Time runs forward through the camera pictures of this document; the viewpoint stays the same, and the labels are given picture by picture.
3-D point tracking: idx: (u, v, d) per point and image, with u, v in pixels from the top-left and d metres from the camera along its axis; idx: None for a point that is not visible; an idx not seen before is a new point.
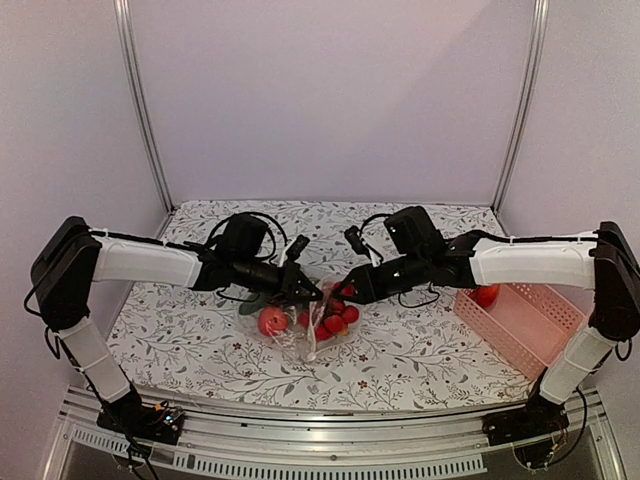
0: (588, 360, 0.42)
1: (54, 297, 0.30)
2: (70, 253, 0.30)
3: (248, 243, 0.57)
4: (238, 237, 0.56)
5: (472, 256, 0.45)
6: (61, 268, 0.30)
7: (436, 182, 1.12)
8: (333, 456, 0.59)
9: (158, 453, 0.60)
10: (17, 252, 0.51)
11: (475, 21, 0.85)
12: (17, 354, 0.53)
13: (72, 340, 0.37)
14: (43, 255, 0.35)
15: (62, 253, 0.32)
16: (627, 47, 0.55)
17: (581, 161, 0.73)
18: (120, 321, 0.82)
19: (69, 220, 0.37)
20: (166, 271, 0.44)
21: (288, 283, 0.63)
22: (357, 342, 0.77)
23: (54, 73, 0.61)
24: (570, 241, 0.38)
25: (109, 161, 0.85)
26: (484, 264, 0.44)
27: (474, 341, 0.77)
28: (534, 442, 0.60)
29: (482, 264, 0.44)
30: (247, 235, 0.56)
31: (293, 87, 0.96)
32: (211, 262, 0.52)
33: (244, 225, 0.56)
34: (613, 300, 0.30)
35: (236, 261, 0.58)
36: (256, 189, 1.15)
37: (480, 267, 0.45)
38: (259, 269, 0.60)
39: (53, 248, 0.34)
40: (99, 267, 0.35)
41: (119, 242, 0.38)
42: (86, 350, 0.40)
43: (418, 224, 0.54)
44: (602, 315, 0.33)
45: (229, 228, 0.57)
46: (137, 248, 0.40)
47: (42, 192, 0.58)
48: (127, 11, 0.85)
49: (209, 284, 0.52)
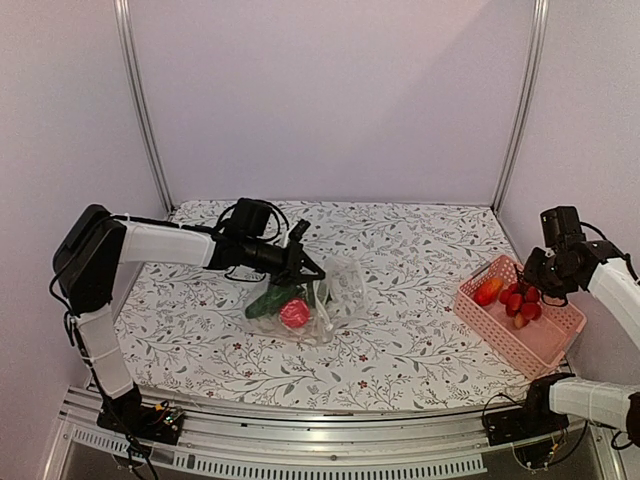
0: (606, 417, 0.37)
1: (84, 281, 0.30)
2: (95, 239, 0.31)
3: (256, 224, 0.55)
4: (247, 218, 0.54)
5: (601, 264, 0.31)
6: (87, 253, 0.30)
7: (436, 182, 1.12)
8: (333, 456, 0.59)
9: (158, 453, 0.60)
10: (16, 253, 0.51)
11: (476, 21, 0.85)
12: (17, 352, 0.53)
13: (87, 331, 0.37)
14: (65, 241, 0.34)
15: (85, 239, 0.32)
16: (627, 47, 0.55)
17: (582, 160, 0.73)
18: (120, 321, 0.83)
19: (89, 205, 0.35)
20: (179, 253, 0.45)
21: (295, 263, 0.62)
22: (357, 342, 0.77)
23: (55, 74, 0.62)
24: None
25: (110, 161, 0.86)
26: (605, 277, 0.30)
27: (474, 341, 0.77)
28: (534, 442, 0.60)
29: (602, 276, 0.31)
30: (256, 216, 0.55)
31: (293, 87, 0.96)
32: (224, 240, 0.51)
33: (252, 204, 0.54)
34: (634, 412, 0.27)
35: (245, 243, 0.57)
36: (256, 189, 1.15)
37: (598, 276, 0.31)
38: (264, 250, 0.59)
39: (75, 234, 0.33)
40: (125, 248, 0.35)
41: (141, 224, 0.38)
42: (100, 339, 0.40)
43: (567, 218, 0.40)
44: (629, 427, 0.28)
45: (238, 210, 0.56)
46: (157, 230, 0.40)
47: (44, 191, 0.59)
48: (127, 11, 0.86)
49: (222, 263, 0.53)
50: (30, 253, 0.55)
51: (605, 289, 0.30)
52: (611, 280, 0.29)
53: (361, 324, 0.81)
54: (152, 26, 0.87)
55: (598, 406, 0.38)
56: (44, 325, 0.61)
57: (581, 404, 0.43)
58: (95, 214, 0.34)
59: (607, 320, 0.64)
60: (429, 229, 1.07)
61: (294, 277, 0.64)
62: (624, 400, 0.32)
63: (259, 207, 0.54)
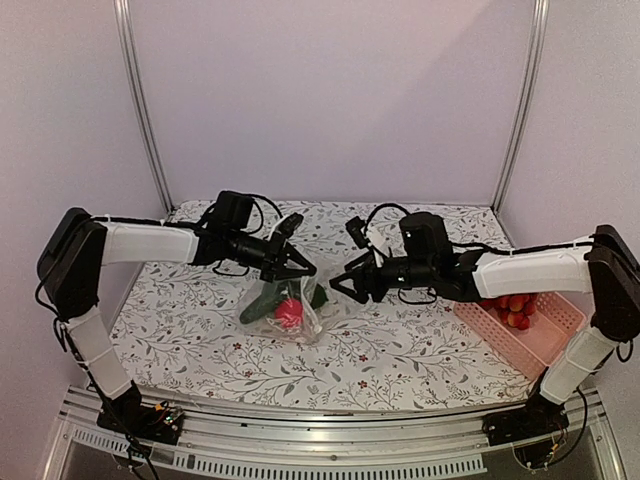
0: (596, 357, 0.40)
1: (68, 285, 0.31)
2: (76, 241, 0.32)
3: (238, 215, 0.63)
4: (229, 210, 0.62)
5: (475, 271, 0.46)
6: (72, 253, 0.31)
7: (436, 182, 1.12)
8: (333, 456, 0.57)
9: (158, 453, 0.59)
10: (15, 252, 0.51)
11: (475, 21, 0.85)
12: (17, 350, 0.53)
13: (78, 335, 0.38)
14: (48, 248, 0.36)
15: (68, 242, 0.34)
16: (626, 47, 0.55)
17: (581, 159, 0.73)
18: (120, 321, 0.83)
19: (71, 210, 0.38)
20: (166, 248, 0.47)
21: (278, 256, 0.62)
22: (357, 342, 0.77)
23: (55, 73, 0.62)
24: (565, 248, 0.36)
25: (109, 160, 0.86)
26: (486, 277, 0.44)
27: (474, 341, 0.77)
28: (533, 442, 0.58)
29: (484, 278, 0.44)
30: (236, 208, 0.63)
31: (293, 86, 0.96)
32: (207, 235, 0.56)
33: (234, 197, 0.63)
34: (612, 300, 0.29)
35: (228, 237, 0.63)
36: (256, 189, 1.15)
37: (482, 281, 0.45)
38: (247, 244, 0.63)
39: (58, 238, 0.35)
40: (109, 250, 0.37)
41: (122, 224, 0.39)
42: (93, 343, 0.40)
43: (434, 235, 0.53)
44: (603, 317, 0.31)
45: (220, 205, 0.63)
46: (140, 227, 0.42)
47: (44, 191, 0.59)
48: (127, 11, 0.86)
49: (207, 256, 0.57)
50: (26, 252, 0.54)
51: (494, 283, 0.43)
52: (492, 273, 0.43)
53: (361, 324, 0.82)
54: (153, 26, 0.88)
55: (585, 357, 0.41)
56: (44, 324, 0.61)
57: (571, 373, 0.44)
58: (76, 218, 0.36)
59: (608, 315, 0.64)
60: None
61: (278, 271, 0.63)
62: (591, 329, 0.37)
63: (240, 201, 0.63)
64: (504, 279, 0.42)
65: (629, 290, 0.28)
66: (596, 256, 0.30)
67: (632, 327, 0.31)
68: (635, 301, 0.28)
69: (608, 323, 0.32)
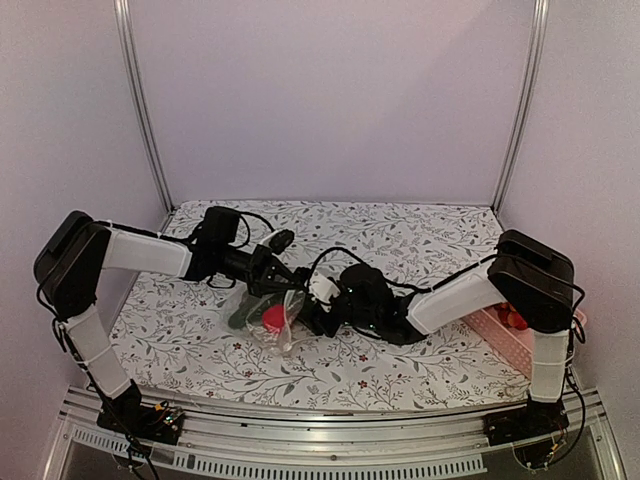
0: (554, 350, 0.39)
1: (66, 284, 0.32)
2: (78, 243, 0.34)
3: (223, 231, 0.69)
4: (217, 227, 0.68)
5: (408, 313, 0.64)
6: (77, 248, 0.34)
7: (436, 182, 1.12)
8: (333, 456, 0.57)
9: (158, 453, 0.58)
10: (15, 249, 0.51)
11: (476, 21, 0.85)
12: (20, 348, 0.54)
13: (78, 335, 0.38)
14: (48, 248, 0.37)
15: (69, 243, 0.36)
16: (627, 47, 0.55)
17: (582, 158, 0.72)
18: (120, 321, 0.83)
19: (72, 213, 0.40)
20: (156, 259, 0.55)
21: (258, 268, 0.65)
22: (357, 342, 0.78)
23: (54, 72, 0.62)
24: (475, 266, 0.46)
25: (108, 158, 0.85)
26: (418, 317, 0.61)
27: (473, 341, 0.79)
28: (534, 442, 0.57)
29: (418, 318, 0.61)
30: (223, 224, 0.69)
31: (294, 84, 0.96)
32: (195, 251, 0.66)
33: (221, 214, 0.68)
34: (542, 300, 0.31)
35: (214, 249, 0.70)
36: (257, 189, 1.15)
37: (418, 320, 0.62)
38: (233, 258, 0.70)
39: (57, 240, 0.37)
40: (109, 254, 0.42)
41: (123, 232, 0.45)
42: (91, 344, 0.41)
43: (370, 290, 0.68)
44: (533, 317, 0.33)
45: (206, 222, 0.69)
46: (136, 239, 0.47)
47: (44, 191, 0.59)
48: (126, 11, 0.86)
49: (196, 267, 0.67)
50: (26, 251, 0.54)
51: (425, 320, 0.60)
52: (422, 312, 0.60)
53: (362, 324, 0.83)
54: (153, 26, 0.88)
55: (554, 353, 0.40)
56: (44, 323, 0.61)
57: (549, 372, 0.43)
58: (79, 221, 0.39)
59: (606, 319, 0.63)
60: (430, 229, 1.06)
61: (261, 283, 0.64)
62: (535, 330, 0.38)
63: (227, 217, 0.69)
64: (425, 321, 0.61)
65: (542, 287, 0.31)
66: (498, 265, 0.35)
67: (563, 316, 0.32)
68: (553, 294, 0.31)
69: (536, 318, 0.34)
